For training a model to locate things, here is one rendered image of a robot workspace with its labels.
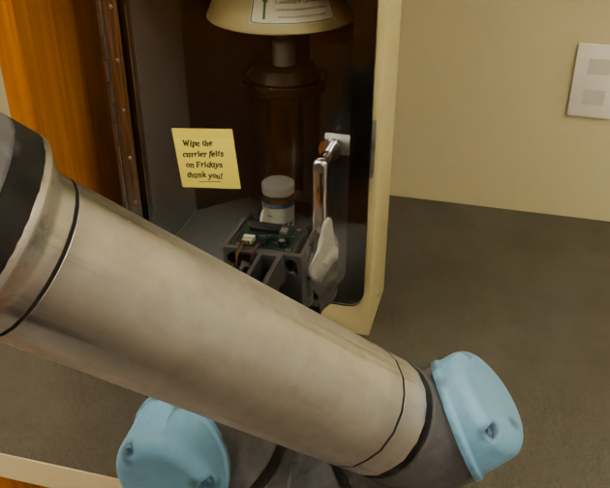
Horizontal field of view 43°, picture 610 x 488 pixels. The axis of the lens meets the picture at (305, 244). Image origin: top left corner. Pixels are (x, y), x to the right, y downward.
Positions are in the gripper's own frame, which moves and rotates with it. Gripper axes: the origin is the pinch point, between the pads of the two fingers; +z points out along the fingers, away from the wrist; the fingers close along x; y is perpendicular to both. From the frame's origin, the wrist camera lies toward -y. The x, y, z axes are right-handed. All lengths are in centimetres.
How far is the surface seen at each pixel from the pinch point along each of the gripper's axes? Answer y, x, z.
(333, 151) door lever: 6.0, -0.5, 10.5
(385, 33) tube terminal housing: 18.6, -5.2, 13.1
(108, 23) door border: 18.1, 25.5, 11.3
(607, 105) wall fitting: -2, -33, 55
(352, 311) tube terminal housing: -16.7, -2.8, 12.7
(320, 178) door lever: 4.5, 0.0, 6.3
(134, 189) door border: -2.4, 25.1, 11.4
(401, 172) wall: -17, -2, 56
